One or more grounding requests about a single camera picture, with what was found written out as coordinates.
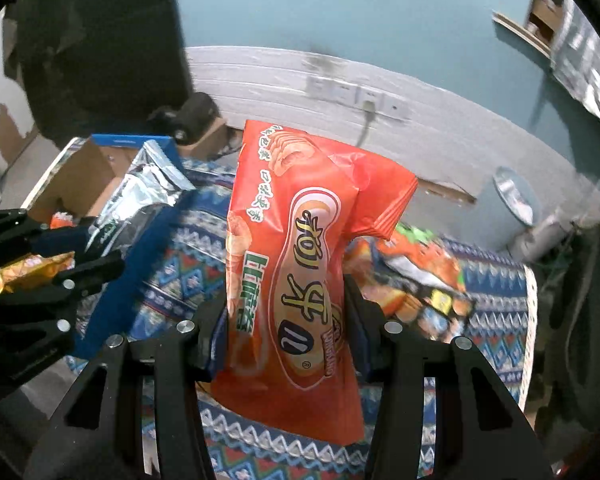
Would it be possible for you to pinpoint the black yellow chips bag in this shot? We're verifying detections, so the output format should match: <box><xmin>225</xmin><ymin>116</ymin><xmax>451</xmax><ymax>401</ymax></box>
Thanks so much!
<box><xmin>380</xmin><ymin>283</ymin><xmax>476</xmax><ymax>344</ymax></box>

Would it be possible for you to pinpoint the orange green rice cracker bag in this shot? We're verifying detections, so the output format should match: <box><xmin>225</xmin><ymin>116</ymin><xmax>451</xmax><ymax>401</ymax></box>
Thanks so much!
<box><xmin>342</xmin><ymin>224</ymin><xmax>472</xmax><ymax>321</ymax></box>

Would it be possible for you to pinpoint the red shrimp chips bag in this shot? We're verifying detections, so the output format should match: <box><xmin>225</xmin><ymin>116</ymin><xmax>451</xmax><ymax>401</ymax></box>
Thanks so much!
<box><xmin>211</xmin><ymin>120</ymin><xmax>417</xmax><ymax>445</ymax></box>

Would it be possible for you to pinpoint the silver foil snack pack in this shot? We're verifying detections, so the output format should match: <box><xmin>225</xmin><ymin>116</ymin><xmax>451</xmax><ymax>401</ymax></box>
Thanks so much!
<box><xmin>84</xmin><ymin>140</ymin><xmax>195</xmax><ymax>259</ymax></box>

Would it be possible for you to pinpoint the orange black octopus snack bag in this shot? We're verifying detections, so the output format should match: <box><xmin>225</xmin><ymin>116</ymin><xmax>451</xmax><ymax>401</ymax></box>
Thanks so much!
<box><xmin>50</xmin><ymin>211</ymin><xmax>76</xmax><ymax>230</ymax></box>

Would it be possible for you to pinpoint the patterned blue tablecloth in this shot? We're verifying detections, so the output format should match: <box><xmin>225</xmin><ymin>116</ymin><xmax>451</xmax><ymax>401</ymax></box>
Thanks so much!
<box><xmin>126</xmin><ymin>158</ymin><xmax>538</xmax><ymax>479</ymax></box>

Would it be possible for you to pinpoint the blue cardboard box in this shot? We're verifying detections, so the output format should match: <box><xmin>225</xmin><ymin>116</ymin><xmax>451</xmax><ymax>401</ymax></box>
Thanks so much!
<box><xmin>22</xmin><ymin>134</ymin><xmax>194</xmax><ymax>360</ymax></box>

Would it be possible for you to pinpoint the white pipe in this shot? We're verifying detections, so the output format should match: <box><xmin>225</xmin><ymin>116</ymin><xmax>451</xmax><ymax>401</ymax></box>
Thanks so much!
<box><xmin>507</xmin><ymin>214</ymin><xmax>572</xmax><ymax>263</ymax></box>

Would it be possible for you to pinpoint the light blue trash bin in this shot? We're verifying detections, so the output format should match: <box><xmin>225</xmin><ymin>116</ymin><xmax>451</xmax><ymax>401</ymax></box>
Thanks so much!
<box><xmin>474</xmin><ymin>166</ymin><xmax>541</xmax><ymax>252</ymax></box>

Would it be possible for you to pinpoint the black speaker on box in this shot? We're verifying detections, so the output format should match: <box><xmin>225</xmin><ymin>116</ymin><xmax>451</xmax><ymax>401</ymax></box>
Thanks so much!
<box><xmin>147</xmin><ymin>92</ymin><xmax>220</xmax><ymax>145</ymax></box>

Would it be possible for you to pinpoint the black office chair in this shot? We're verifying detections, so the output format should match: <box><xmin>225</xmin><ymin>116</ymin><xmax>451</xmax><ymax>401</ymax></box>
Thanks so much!
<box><xmin>535</xmin><ymin>221</ymin><xmax>600</xmax><ymax>463</ymax></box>

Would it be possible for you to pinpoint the black curtain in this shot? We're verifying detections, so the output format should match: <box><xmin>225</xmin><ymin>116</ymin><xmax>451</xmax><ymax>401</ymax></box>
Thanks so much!
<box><xmin>15</xmin><ymin>0</ymin><xmax>192</xmax><ymax>148</ymax></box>

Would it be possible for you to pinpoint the wooden window sill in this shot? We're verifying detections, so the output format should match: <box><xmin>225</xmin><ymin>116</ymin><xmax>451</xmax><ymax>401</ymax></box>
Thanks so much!
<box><xmin>492</xmin><ymin>11</ymin><xmax>550</xmax><ymax>58</ymax></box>

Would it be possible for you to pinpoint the silver foil curtain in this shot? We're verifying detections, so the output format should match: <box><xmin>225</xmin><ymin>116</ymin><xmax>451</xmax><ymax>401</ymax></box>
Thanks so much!
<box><xmin>550</xmin><ymin>0</ymin><xmax>600</xmax><ymax>120</ymax></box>

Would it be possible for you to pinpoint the grey power cable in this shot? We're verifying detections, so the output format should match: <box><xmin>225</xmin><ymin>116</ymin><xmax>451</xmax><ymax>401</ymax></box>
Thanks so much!
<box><xmin>355</xmin><ymin>101</ymin><xmax>378</xmax><ymax>149</ymax></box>

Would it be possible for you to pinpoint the white wall socket strip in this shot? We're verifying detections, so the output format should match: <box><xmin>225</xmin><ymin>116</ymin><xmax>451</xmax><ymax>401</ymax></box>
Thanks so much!
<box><xmin>306</xmin><ymin>75</ymin><xmax>410</xmax><ymax>122</ymax></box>

